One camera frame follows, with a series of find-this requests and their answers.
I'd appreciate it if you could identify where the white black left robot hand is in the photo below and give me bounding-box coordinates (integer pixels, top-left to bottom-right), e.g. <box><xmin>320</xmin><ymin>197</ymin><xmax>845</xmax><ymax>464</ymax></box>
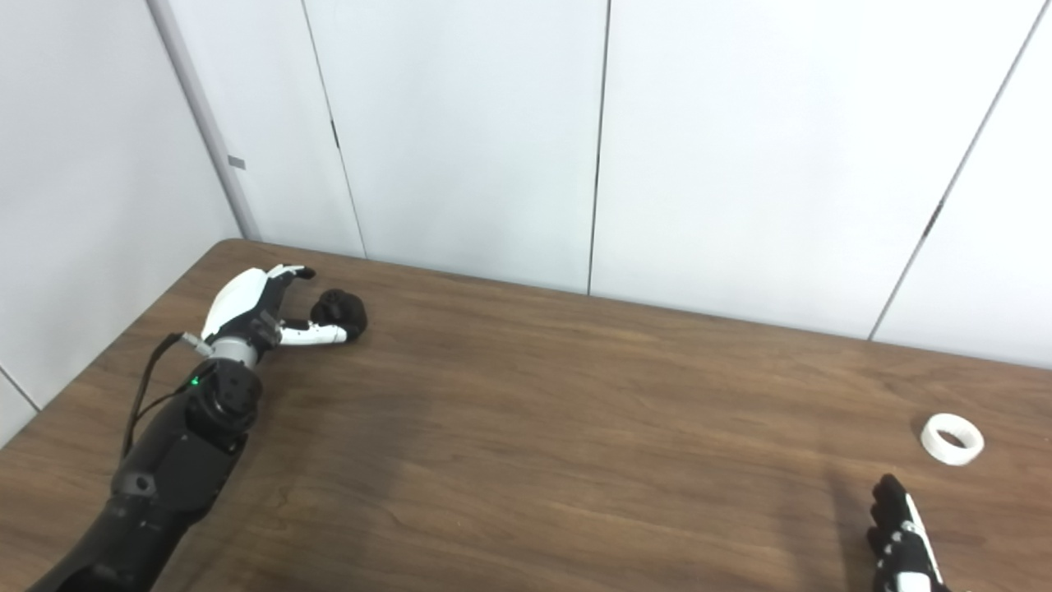
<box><xmin>200</xmin><ymin>264</ymin><xmax>350</xmax><ymax>350</ymax></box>

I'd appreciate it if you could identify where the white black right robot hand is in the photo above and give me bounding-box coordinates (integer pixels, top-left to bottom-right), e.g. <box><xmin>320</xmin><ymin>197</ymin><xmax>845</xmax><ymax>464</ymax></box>
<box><xmin>866</xmin><ymin>474</ymin><xmax>950</xmax><ymax>592</ymax></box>

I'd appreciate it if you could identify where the round black part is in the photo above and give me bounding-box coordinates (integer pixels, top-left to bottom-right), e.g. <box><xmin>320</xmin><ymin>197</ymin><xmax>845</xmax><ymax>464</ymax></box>
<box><xmin>310</xmin><ymin>289</ymin><xmax>368</xmax><ymax>345</ymax></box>

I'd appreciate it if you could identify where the white ring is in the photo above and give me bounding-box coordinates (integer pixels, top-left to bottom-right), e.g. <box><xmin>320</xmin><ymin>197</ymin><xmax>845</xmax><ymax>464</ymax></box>
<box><xmin>920</xmin><ymin>413</ymin><xmax>985</xmax><ymax>467</ymax></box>

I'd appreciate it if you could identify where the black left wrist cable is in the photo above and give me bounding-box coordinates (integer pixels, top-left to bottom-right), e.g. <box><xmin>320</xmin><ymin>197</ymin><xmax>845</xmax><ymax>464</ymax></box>
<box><xmin>122</xmin><ymin>331</ymin><xmax>206</xmax><ymax>457</ymax></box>

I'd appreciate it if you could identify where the grey wall corner post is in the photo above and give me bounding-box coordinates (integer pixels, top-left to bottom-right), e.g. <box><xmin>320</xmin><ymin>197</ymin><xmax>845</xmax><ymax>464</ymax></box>
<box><xmin>148</xmin><ymin>0</ymin><xmax>262</xmax><ymax>242</ymax></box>

